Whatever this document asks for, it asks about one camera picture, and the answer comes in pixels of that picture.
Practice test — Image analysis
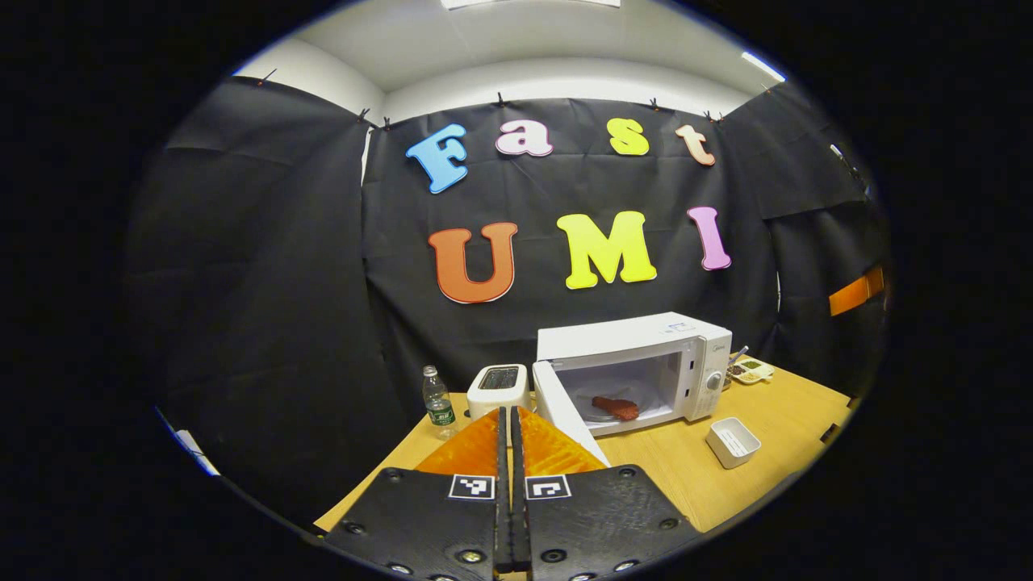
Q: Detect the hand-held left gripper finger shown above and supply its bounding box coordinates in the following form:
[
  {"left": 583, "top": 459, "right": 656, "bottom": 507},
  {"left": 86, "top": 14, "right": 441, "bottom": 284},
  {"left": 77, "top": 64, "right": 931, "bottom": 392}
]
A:
[
  {"left": 511, "top": 405, "right": 702, "bottom": 581},
  {"left": 322, "top": 407, "right": 512, "bottom": 581}
]

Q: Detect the brown meat piece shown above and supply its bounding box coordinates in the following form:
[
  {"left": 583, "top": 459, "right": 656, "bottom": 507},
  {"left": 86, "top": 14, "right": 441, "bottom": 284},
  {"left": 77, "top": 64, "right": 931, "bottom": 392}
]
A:
[{"left": 591, "top": 395, "right": 641, "bottom": 422}]

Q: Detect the white microwave oven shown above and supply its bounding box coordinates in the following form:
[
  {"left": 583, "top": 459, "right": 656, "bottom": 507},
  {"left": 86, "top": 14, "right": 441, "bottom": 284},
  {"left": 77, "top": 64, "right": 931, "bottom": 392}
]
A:
[{"left": 532, "top": 312, "right": 734, "bottom": 468}]

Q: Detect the clear plastic water bottle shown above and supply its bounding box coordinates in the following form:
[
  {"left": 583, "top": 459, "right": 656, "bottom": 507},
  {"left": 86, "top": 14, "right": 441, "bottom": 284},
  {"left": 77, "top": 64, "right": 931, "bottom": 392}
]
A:
[{"left": 421, "top": 365, "right": 458, "bottom": 439}]

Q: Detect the white divided bean plate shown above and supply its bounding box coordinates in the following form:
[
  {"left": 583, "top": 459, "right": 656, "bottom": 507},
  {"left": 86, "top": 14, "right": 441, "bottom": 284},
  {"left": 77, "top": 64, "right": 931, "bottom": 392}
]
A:
[{"left": 729, "top": 359, "right": 776, "bottom": 386}]

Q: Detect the white toaster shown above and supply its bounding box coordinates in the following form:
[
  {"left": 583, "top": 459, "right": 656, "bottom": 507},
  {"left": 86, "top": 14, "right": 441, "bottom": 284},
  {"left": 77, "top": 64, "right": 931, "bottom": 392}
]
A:
[{"left": 466, "top": 363, "right": 532, "bottom": 421}]

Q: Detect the white rectangular tray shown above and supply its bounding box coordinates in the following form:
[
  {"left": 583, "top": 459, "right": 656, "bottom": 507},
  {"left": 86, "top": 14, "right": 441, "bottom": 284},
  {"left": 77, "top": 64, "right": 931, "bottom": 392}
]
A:
[{"left": 705, "top": 416, "right": 763, "bottom": 470}]

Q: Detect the short ceiling light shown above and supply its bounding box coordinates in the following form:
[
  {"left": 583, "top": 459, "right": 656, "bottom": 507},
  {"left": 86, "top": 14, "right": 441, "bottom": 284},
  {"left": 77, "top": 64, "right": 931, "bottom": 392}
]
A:
[{"left": 740, "top": 51, "right": 787, "bottom": 84}]

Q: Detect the black backdrop cloth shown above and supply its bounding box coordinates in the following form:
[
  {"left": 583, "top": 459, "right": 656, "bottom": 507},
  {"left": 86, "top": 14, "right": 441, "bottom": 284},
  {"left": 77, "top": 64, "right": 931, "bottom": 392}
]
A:
[{"left": 125, "top": 77, "right": 893, "bottom": 525}]

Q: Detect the long ceiling light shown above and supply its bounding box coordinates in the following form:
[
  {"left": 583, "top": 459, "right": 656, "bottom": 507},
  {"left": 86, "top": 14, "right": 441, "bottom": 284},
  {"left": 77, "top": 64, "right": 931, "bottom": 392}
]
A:
[{"left": 441, "top": 0, "right": 621, "bottom": 11}]

